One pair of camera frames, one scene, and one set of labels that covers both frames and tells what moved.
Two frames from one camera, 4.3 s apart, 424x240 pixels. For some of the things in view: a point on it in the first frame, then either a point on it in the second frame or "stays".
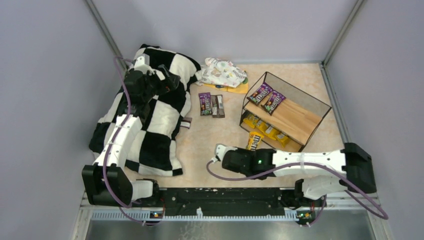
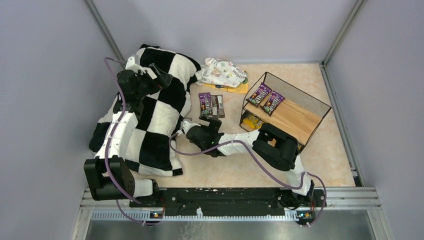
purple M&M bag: (275, 100) stays
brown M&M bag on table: (217, 105) stays
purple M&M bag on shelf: (260, 93) stays
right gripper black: (230, 160) to (208, 124)
